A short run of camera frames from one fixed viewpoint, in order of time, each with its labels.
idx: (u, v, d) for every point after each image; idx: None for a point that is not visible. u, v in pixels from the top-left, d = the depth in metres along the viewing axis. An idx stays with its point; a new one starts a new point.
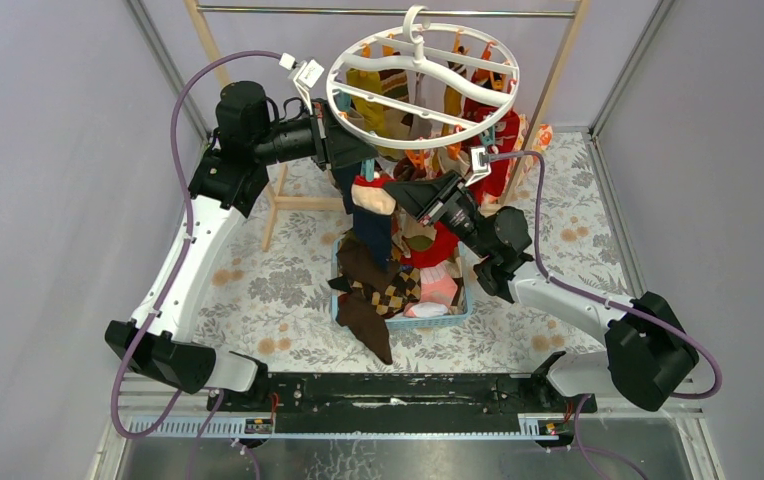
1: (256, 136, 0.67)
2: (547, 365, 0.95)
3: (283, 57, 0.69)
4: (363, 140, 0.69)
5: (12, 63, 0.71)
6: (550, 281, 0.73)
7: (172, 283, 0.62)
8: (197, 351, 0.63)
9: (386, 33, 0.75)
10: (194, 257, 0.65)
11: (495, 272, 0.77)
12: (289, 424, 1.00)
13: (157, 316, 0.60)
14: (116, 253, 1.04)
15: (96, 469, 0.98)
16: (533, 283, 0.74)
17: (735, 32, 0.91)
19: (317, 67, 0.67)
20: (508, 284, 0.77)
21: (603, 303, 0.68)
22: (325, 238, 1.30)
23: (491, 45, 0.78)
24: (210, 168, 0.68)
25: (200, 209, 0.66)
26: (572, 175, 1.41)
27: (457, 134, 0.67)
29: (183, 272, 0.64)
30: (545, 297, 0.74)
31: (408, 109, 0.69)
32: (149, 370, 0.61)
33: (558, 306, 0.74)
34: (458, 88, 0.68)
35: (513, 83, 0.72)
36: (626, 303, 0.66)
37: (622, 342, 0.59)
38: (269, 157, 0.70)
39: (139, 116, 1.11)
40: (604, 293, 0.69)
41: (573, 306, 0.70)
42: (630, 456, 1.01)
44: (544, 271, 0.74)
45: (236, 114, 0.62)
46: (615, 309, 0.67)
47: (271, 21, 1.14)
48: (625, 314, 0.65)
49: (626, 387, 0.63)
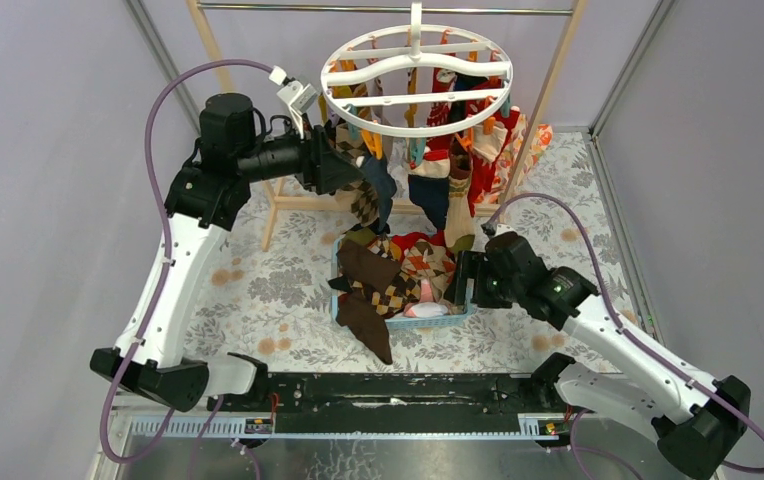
1: (239, 149, 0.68)
2: (563, 374, 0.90)
3: (274, 71, 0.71)
4: (395, 135, 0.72)
5: (11, 62, 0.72)
6: (622, 332, 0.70)
7: (153, 310, 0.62)
8: (184, 374, 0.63)
9: (345, 47, 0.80)
10: (174, 280, 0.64)
11: (551, 296, 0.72)
12: (289, 424, 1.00)
13: (141, 345, 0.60)
14: (116, 254, 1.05)
15: (96, 469, 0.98)
16: (600, 330, 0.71)
17: (733, 32, 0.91)
19: (312, 91, 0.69)
20: (569, 317, 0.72)
21: (685, 380, 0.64)
22: (325, 238, 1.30)
23: (446, 33, 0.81)
24: (187, 181, 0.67)
25: (181, 228, 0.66)
26: (572, 174, 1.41)
27: (489, 107, 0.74)
29: (166, 296, 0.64)
30: (607, 346, 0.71)
31: (435, 98, 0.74)
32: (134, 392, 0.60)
33: (625, 363, 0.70)
34: (463, 69, 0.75)
35: (496, 54, 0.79)
36: (709, 387, 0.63)
37: (705, 434, 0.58)
38: (254, 174, 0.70)
39: (138, 116, 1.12)
40: (687, 370, 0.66)
41: (649, 372, 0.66)
42: (630, 458, 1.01)
44: (616, 319, 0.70)
45: (220, 121, 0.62)
46: (697, 391, 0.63)
47: (270, 19, 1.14)
48: (708, 401, 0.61)
49: (672, 452, 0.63)
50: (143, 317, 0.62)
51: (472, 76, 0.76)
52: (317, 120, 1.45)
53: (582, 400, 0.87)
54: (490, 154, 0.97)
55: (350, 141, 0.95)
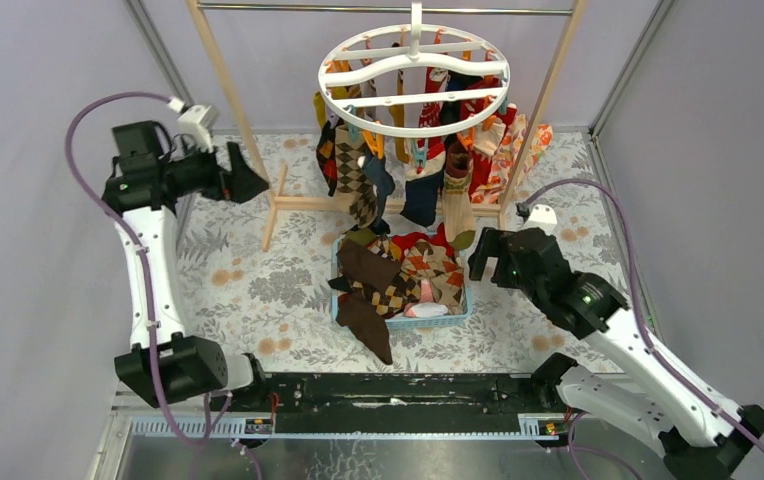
1: (160, 157, 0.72)
2: (564, 377, 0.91)
3: (173, 101, 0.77)
4: (397, 136, 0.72)
5: (11, 62, 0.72)
6: (650, 352, 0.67)
7: (153, 292, 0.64)
8: (209, 345, 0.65)
9: (339, 48, 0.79)
10: (156, 262, 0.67)
11: (583, 309, 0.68)
12: (289, 424, 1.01)
13: (158, 326, 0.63)
14: (117, 255, 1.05)
15: (96, 469, 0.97)
16: (628, 347, 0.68)
17: (733, 32, 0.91)
19: (213, 108, 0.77)
20: (597, 332, 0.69)
21: (711, 407, 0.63)
22: (325, 238, 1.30)
23: (439, 33, 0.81)
24: (119, 186, 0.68)
25: (138, 219, 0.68)
26: (572, 175, 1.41)
27: (489, 106, 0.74)
29: (157, 280, 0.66)
30: (635, 366, 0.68)
31: (434, 98, 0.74)
32: (175, 393, 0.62)
33: (651, 385, 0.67)
34: (461, 69, 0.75)
35: (491, 53, 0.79)
36: (733, 416, 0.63)
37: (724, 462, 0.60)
38: (185, 185, 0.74)
39: (138, 116, 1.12)
40: (713, 396, 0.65)
41: (675, 398, 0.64)
42: (630, 458, 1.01)
44: (646, 338, 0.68)
45: (136, 129, 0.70)
46: (722, 420, 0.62)
47: (270, 19, 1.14)
48: (732, 430, 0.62)
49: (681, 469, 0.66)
50: (146, 303, 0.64)
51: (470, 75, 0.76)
52: (317, 120, 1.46)
53: (581, 403, 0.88)
54: (489, 150, 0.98)
55: (350, 143, 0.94)
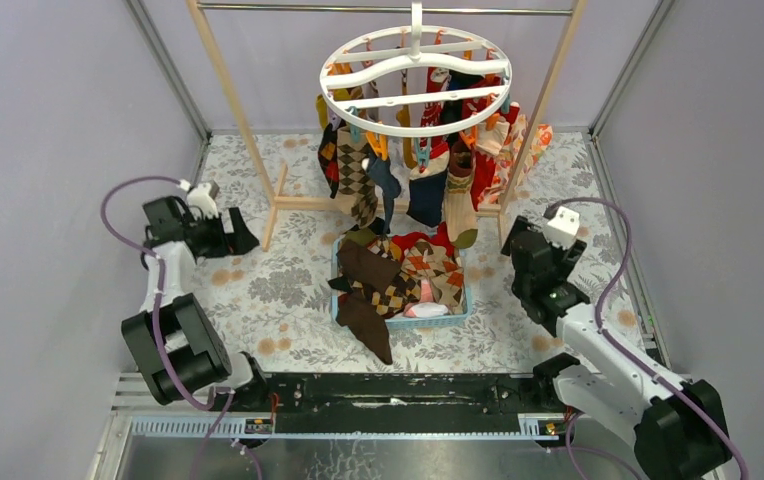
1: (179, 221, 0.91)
2: (563, 372, 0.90)
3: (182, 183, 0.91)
4: (400, 136, 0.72)
5: (12, 63, 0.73)
6: (601, 332, 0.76)
7: (164, 275, 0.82)
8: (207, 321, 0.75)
9: (340, 50, 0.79)
10: (172, 264, 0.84)
11: (548, 302, 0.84)
12: (289, 424, 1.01)
13: (162, 295, 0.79)
14: (118, 256, 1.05)
15: (96, 469, 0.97)
16: (583, 329, 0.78)
17: (734, 31, 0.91)
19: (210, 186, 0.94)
20: (558, 318, 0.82)
21: (650, 375, 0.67)
22: (325, 238, 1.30)
23: (439, 33, 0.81)
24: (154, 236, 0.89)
25: (163, 248, 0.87)
26: (573, 174, 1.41)
27: (491, 105, 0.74)
29: (170, 274, 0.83)
30: (591, 346, 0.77)
31: (436, 98, 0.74)
32: (181, 361, 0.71)
33: (600, 358, 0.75)
34: (463, 68, 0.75)
35: (492, 51, 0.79)
36: (674, 384, 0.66)
37: (660, 421, 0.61)
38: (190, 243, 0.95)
39: (139, 116, 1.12)
40: (656, 368, 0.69)
41: (620, 368, 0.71)
42: (631, 458, 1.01)
44: (597, 320, 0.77)
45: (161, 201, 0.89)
46: (662, 387, 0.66)
47: (270, 19, 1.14)
48: (671, 395, 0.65)
49: (646, 454, 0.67)
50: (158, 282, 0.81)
51: (472, 73, 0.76)
52: (317, 120, 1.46)
53: (575, 399, 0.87)
54: (493, 149, 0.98)
55: (352, 144, 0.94)
